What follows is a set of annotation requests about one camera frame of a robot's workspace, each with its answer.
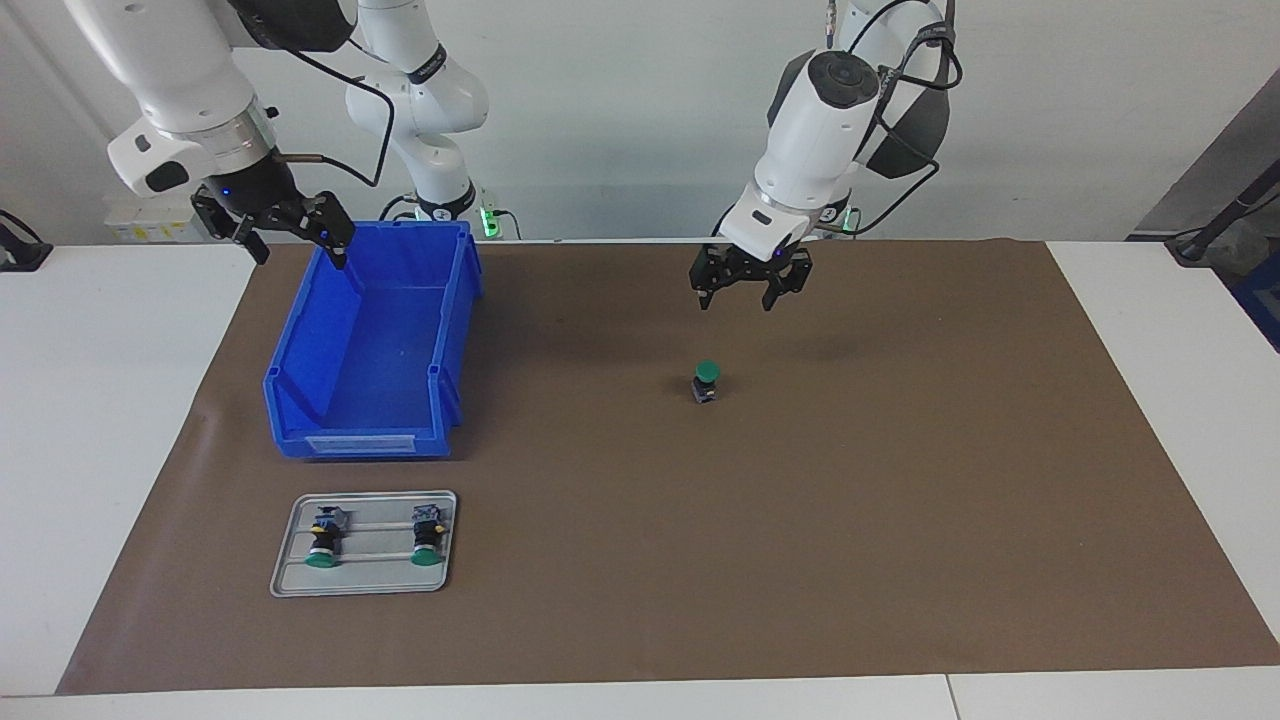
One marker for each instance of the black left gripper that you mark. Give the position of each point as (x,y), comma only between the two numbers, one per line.
(752,265)

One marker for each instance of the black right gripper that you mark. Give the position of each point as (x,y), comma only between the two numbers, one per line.
(245,195)

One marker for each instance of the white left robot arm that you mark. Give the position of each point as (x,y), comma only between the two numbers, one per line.
(810,150)

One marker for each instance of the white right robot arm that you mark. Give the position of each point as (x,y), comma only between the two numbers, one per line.
(180,90)

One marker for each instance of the green push button yellow block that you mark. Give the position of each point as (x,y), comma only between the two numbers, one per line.
(321,545)

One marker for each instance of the green push button white block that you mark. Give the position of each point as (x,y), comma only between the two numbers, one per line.
(427,542)

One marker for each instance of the white box yellow labels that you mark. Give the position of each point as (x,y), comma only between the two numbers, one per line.
(130,225)

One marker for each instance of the blue plastic storage bin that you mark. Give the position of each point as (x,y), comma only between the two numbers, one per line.
(390,370)

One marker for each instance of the green lit base connector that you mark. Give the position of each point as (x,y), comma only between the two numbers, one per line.
(488,218)

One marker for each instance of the brown table mat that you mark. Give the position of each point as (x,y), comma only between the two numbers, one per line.
(750,550)

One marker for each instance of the black clamp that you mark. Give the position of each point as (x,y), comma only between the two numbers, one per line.
(20,255)

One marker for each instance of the grey metal tray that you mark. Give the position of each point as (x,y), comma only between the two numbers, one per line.
(375,575)

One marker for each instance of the black stand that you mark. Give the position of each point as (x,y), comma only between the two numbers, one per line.
(1195,245)

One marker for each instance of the blue crate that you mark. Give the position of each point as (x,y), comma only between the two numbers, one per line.
(1265,300)

